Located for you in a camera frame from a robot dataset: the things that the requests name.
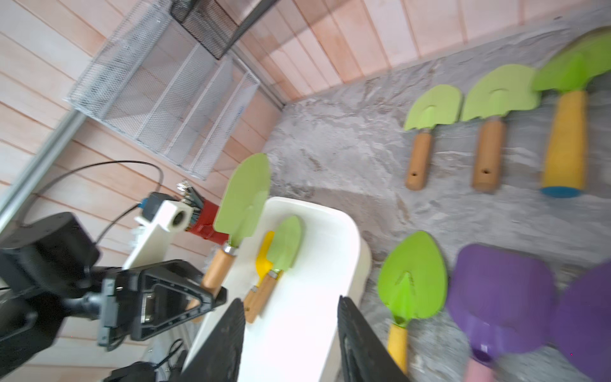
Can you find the pink handled purple shovel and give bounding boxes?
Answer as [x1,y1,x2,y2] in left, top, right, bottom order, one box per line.
[446,244,556,381]

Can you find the white wire shelf rack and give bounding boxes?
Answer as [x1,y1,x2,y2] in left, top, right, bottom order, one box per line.
[67,1,260,179]

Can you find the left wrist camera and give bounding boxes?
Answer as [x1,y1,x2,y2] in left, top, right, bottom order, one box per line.
[122,192,193,270]

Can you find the bright green yellow-handled shovel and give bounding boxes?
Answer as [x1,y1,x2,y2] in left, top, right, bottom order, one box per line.
[531,26,610,198]

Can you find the small yellow shovel wooden handle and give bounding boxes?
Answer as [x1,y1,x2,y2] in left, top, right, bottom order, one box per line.
[243,231,275,311]

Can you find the green shovel wooden handle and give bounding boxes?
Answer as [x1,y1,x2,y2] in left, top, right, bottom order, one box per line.
[461,64,541,193]
[404,84,463,191]

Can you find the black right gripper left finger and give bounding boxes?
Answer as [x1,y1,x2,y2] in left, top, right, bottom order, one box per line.
[180,299,246,381]

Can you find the white storage box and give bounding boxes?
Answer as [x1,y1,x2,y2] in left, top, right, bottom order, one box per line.
[180,196,372,382]

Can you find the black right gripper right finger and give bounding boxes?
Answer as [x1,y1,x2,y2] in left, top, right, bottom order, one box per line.
[337,296,409,382]

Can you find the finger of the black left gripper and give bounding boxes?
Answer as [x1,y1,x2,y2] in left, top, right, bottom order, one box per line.
[128,259,228,342]

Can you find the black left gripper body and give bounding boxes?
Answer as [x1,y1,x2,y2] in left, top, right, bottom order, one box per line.
[1,213,143,377]

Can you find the red pencil cup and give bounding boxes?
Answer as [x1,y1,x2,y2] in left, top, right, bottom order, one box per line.
[177,180,228,245]

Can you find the black mesh basket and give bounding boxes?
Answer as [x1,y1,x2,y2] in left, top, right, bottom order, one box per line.
[170,0,277,60]

